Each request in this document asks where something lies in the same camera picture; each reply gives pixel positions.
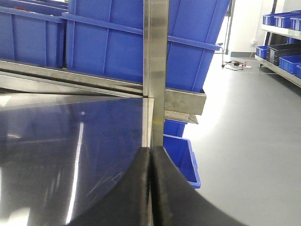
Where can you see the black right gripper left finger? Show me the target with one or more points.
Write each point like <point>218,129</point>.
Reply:
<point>127,204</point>

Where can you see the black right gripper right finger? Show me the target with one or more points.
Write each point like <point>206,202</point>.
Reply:
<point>175,202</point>

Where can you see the blue bin on floor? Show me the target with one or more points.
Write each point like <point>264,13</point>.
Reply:
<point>180,151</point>

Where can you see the large blue bin right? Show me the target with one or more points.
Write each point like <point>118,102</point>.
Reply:
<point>105,37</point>

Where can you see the large blue bin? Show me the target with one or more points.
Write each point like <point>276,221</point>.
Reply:
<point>105,37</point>
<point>32,32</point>

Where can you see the large blue bin left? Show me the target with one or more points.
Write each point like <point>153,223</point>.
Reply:
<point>32,32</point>

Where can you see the background steel shelf rack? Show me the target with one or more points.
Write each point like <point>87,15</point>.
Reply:
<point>289,68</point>

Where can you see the black tray on shelf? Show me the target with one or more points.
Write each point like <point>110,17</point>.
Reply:
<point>274,52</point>

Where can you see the stainless steel rack frame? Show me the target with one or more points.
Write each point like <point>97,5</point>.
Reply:
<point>159,102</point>

